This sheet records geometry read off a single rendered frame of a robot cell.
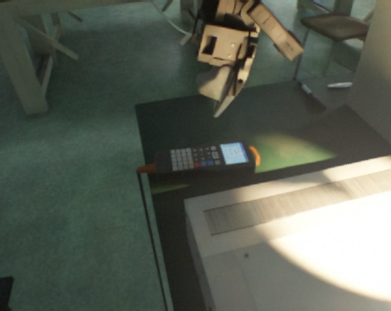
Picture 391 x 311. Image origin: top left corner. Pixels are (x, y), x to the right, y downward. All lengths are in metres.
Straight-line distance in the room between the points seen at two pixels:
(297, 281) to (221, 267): 0.08
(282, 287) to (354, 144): 0.45
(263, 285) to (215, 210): 0.12
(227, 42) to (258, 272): 0.30
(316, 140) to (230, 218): 0.37
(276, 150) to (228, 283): 0.38
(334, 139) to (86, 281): 1.07
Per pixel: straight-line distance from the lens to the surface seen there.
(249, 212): 0.43
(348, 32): 2.26
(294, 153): 0.69
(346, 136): 0.77
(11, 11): 2.16
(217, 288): 0.37
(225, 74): 0.50
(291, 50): 0.51
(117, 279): 1.38
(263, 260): 0.39
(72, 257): 1.49
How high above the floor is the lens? 1.19
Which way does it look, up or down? 42 degrees down
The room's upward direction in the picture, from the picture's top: 2 degrees counter-clockwise
